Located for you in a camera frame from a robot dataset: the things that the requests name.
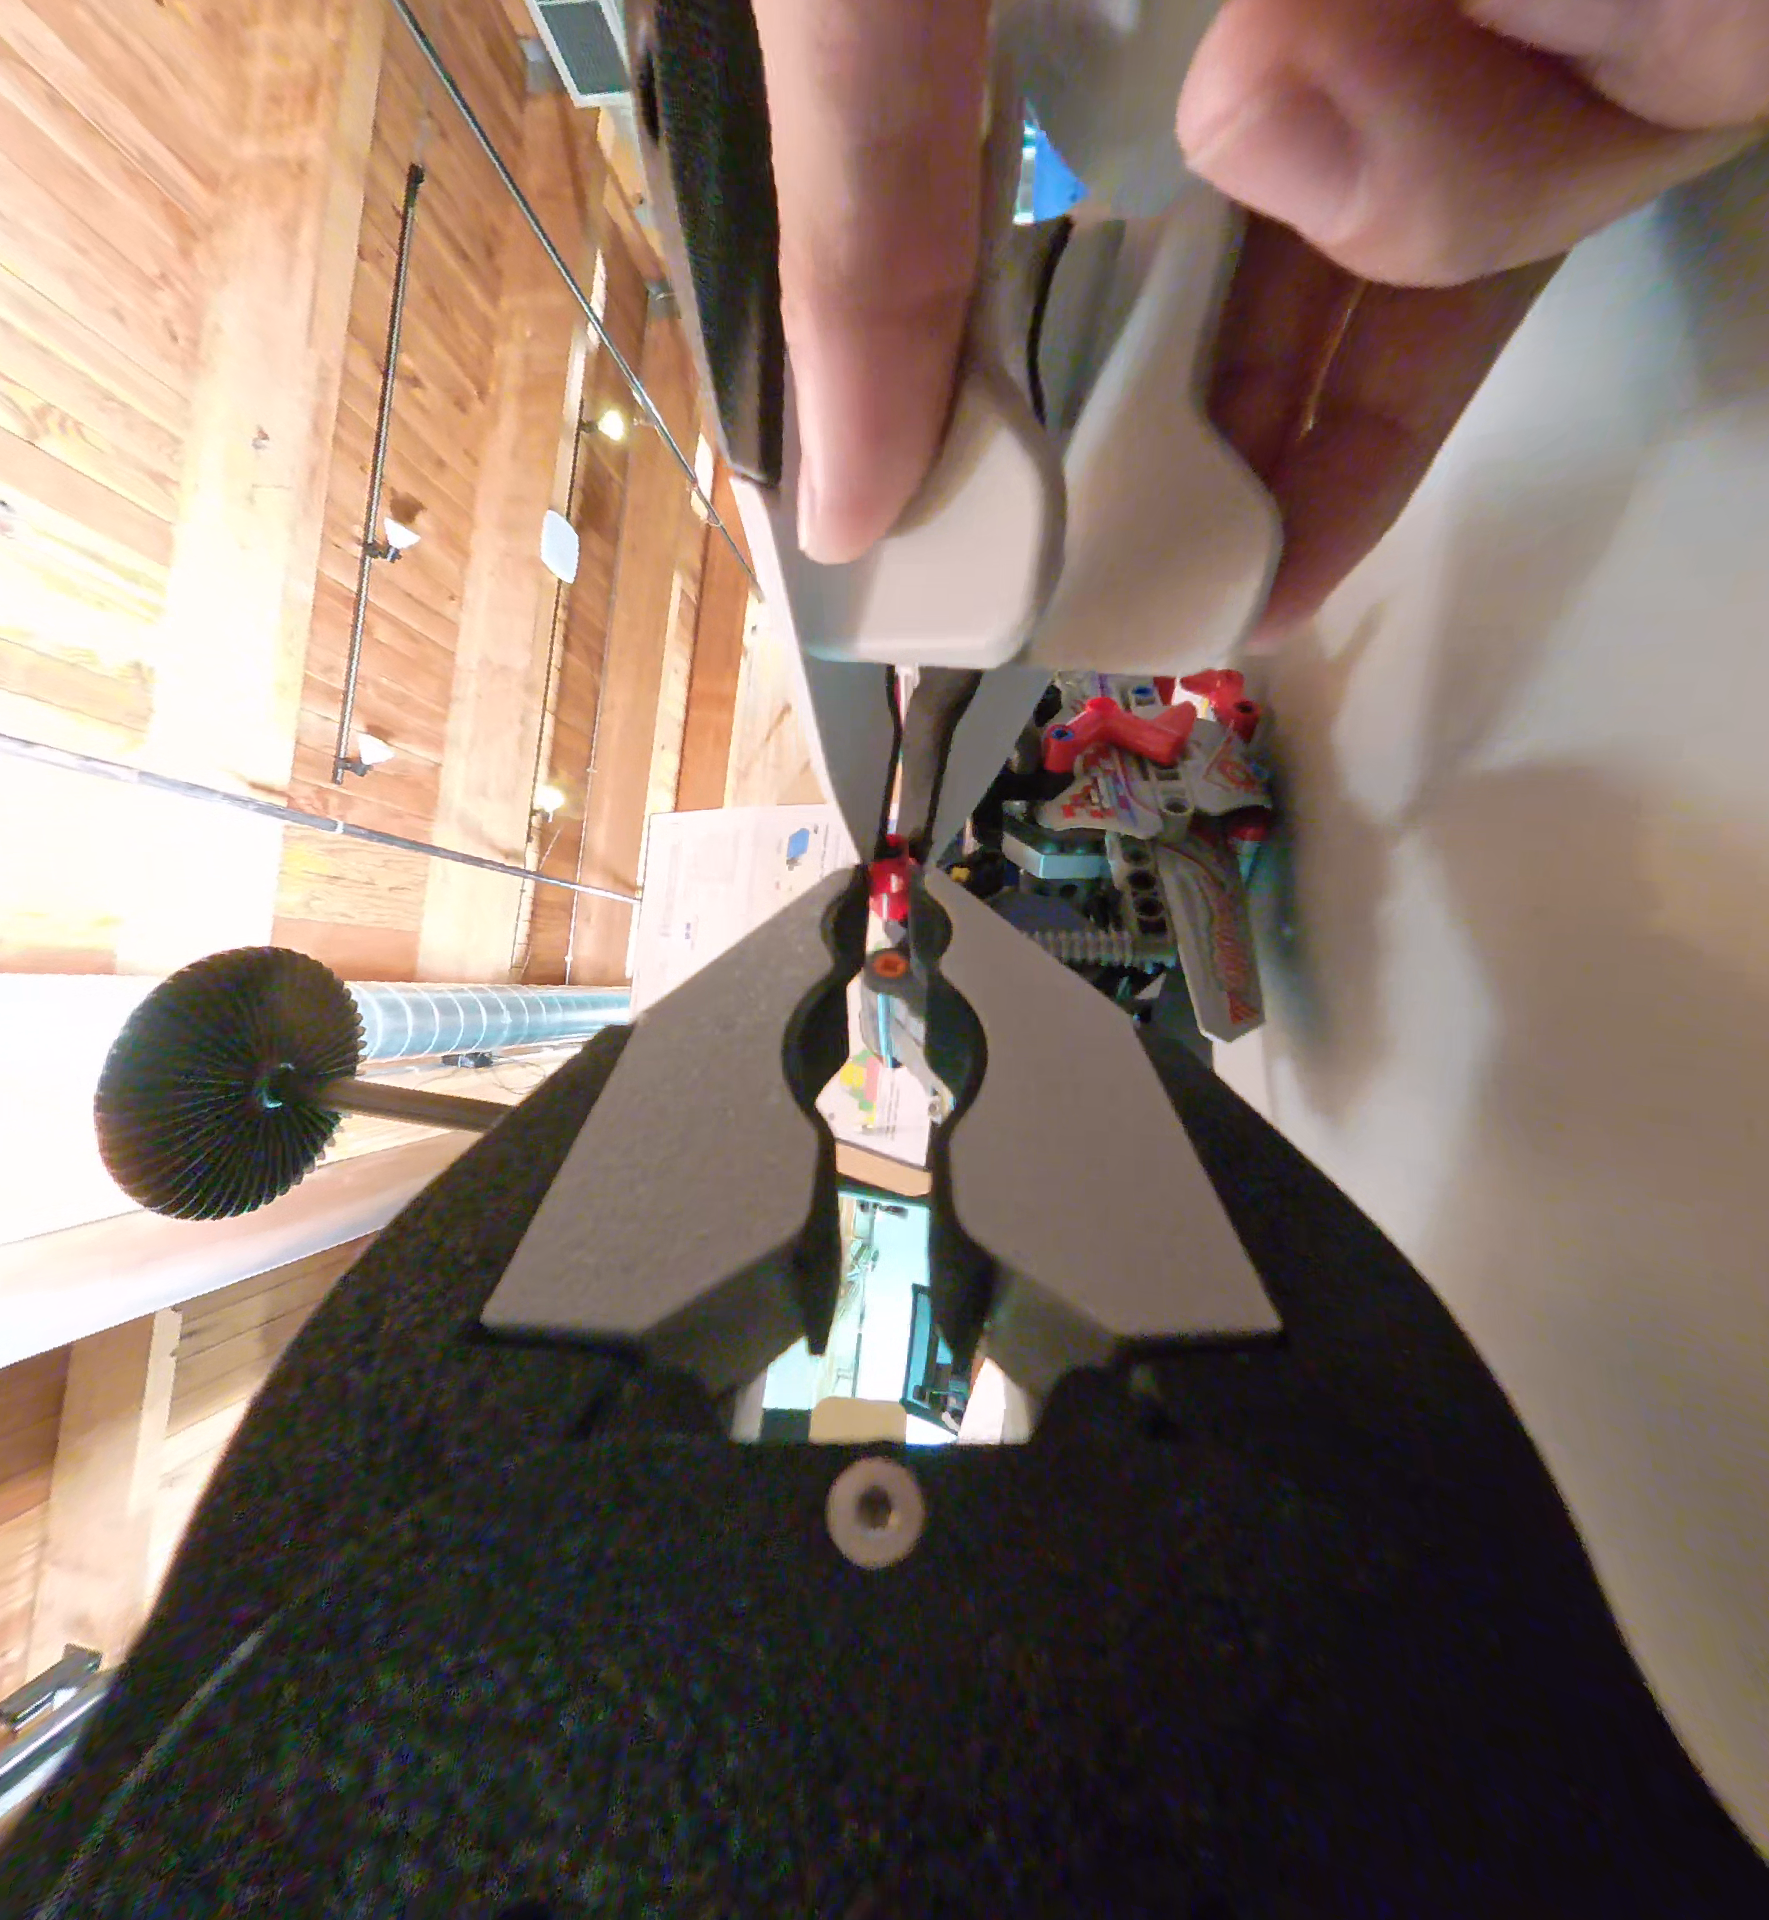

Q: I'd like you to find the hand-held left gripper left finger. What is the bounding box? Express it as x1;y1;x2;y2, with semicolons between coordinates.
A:
477;865;871;1398

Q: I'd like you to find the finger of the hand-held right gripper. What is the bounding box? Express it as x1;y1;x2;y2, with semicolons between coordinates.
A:
898;665;1048;870
741;479;898;870

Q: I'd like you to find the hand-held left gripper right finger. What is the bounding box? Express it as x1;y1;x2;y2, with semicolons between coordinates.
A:
911;865;1286;1394

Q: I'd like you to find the grey red toy brick truck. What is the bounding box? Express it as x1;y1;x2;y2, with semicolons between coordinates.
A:
860;665;1277;1051

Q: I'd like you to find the person's right hand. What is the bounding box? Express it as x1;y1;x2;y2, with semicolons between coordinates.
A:
753;0;1769;649

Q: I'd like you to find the printed instruction sheet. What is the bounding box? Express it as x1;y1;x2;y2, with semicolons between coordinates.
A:
633;806;934;1172

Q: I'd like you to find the black round finned lamp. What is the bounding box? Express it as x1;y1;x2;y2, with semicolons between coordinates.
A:
91;943;518;1224

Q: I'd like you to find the black track light bar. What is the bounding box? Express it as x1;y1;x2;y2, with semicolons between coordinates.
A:
331;162;428;785

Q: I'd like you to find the white ceiling vent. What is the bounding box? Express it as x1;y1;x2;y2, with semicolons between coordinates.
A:
525;0;631;107

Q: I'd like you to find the silver ventilation duct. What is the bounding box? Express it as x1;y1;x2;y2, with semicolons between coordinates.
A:
343;977;634;1070

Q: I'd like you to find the grey metal bracket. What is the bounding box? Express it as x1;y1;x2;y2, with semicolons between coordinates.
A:
0;1641;111;1853

